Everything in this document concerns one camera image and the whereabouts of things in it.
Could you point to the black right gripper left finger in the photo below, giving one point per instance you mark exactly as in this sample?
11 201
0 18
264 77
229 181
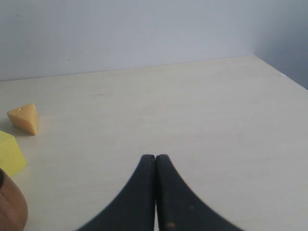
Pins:
133 209

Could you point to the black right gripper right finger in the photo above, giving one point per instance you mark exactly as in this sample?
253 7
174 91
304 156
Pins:
179 208

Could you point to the brown wooden cup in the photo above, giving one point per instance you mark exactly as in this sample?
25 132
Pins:
13 205

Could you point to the yellow cube block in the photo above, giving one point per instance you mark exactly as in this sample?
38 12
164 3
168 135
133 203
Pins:
12 159

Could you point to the orange cheese wedge toy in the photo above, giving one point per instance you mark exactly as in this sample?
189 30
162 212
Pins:
25 118

